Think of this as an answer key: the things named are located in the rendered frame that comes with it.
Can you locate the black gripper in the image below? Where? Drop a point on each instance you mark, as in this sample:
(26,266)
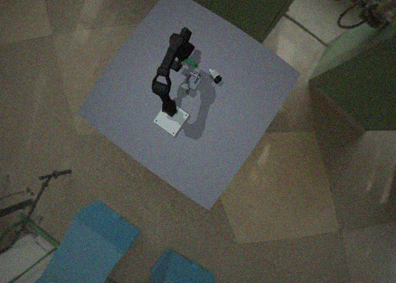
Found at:
(177,64)

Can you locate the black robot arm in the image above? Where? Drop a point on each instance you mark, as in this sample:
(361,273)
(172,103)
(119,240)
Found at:
(177,46)

